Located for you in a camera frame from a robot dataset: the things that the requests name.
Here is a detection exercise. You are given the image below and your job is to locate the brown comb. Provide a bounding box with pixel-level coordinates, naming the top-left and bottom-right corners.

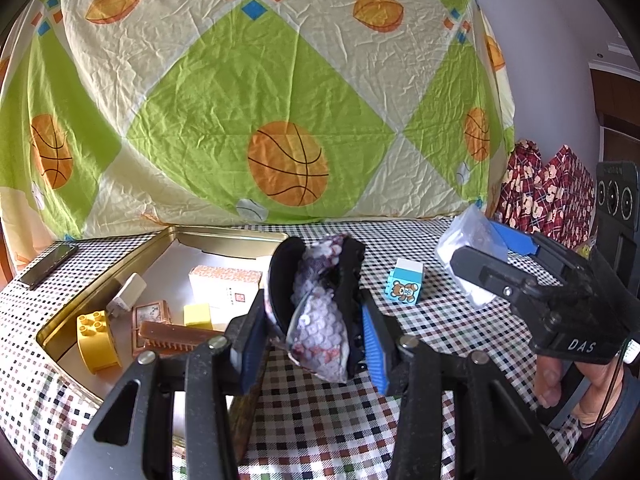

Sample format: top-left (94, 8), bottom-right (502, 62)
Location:
top-left (137, 321), bottom-right (226, 356)

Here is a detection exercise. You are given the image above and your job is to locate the gold metal tin box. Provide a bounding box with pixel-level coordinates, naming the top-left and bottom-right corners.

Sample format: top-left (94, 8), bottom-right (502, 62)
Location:
top-left (36, 225), bottom-right (291, 461)

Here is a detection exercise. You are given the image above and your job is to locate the white box with red seal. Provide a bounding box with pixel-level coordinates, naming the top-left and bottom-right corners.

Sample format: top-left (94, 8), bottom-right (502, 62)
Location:
top-left (188, 265), bottom-right (263, 326)

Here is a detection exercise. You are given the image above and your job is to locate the small picture frame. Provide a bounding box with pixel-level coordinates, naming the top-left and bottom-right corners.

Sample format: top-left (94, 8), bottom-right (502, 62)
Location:
top-left (131, 300), bottom-right (171, 358)

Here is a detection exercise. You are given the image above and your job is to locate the thin black cable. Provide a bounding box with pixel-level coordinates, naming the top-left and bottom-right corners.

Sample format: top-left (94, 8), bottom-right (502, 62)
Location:
top-left (580, 340), bottom-right (633, 461)

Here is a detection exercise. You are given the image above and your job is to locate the brown wooden cabinet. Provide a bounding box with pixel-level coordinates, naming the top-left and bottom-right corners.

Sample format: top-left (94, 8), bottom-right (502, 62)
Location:
top-left (587, 60), bottom-right (640, 166)

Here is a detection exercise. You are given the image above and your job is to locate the white charger plug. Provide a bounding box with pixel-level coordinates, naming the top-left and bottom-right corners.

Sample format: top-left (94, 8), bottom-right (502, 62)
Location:
top-left (106, 272), bottom-right (147, 318)

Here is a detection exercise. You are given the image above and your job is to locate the person's right forearm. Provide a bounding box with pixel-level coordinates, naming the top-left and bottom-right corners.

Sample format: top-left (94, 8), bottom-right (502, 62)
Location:
top-left (565, 367), bottom-right (640, 480)

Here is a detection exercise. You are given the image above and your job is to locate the clear plastic packet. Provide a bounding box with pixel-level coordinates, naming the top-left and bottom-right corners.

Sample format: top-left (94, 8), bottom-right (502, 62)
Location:
top-left (434, 204), bottom-right (511, 307)

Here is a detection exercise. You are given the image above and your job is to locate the black floral pouch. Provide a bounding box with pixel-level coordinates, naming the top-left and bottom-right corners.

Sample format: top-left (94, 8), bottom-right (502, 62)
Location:
top-left (267, 232), bottom-right (368, 386)

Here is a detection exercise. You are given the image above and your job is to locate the basketball print green sheet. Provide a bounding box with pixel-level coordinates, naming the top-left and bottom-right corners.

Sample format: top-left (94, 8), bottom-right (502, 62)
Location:
top-left (0, 0), bottom-right (516, 271)

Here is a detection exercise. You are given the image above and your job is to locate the checkered tablecloth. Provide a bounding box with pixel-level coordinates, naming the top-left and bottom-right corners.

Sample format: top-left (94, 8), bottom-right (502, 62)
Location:
top-left (0, 217), bottom-right (601, 480)

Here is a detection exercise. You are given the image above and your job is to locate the black smartphone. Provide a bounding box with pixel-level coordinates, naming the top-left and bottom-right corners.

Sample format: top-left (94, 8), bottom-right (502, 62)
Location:
top-left (17, 242), bottom-right (80, 291)

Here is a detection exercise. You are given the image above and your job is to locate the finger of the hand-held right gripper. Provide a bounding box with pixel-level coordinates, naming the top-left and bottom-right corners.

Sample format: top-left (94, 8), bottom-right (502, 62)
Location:
top-left (449, 245), bottom-right (556, 318)
top-left (490, 220), bottom-right (591, 281)

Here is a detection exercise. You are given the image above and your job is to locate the person's right hand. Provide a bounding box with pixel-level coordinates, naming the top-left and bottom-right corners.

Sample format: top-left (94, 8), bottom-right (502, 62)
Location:
top-left (532, 355), bottom-right (626, 426)

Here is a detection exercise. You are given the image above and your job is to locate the small plain yellow block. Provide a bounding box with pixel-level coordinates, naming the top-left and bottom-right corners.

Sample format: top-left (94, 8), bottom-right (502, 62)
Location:
top-left (183, 302), bottom-right (212, 331)

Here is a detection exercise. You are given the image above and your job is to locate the blue toy block with bear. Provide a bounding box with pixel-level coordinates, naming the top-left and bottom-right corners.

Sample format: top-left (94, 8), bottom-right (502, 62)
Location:
top-left (382, 257), bottom-right (426, 306)

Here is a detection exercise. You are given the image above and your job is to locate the yellow toy block with face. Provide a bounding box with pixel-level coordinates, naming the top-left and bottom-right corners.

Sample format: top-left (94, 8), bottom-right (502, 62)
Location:
top-left (76, 310), bottom-right (123, 375)

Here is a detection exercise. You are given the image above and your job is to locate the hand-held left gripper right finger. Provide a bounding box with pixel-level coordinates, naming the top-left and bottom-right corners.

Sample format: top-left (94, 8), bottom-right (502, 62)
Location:
top-left (357, 287), bottom-right (571, 480)

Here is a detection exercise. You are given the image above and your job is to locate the red plaid bear cloth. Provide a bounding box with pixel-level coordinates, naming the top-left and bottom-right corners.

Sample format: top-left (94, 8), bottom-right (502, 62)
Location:
top-left (492, 138), bottom-right (598, 251)

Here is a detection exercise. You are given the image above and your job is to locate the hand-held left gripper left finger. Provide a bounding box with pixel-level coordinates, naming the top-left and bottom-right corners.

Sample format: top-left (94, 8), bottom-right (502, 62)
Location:
top-left (60, 287), bottom-right (268, 480)

